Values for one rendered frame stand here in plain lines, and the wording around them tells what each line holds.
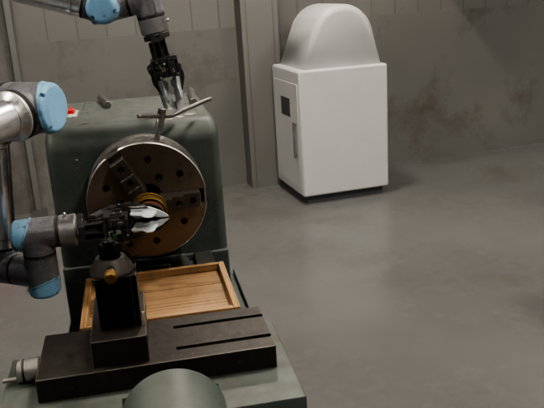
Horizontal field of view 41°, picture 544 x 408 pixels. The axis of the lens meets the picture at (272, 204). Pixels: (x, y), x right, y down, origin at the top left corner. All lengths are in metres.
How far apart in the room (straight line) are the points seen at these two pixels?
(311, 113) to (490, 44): 2.23
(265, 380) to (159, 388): 0.45
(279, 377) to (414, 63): 5.41
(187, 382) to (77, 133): 1.27
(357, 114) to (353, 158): 0.33
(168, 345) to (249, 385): 0.18
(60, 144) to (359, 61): 3.67
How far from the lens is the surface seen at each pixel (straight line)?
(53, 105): 1.71
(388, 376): 3.17
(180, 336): 1.43
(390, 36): 6.46
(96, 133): 2.07
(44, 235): 1.75
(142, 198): 1.82
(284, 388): 1.31
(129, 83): 5.85
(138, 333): 1.34
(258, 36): 5.84
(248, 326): 1.44
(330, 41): 5.36
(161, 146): 1.90
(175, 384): 0.91
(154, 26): 1.99
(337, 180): 5.50
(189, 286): 1.86
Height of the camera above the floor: 1.61
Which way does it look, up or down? 17 degrees down
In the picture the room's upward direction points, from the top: 4 degrees counter-clockwise
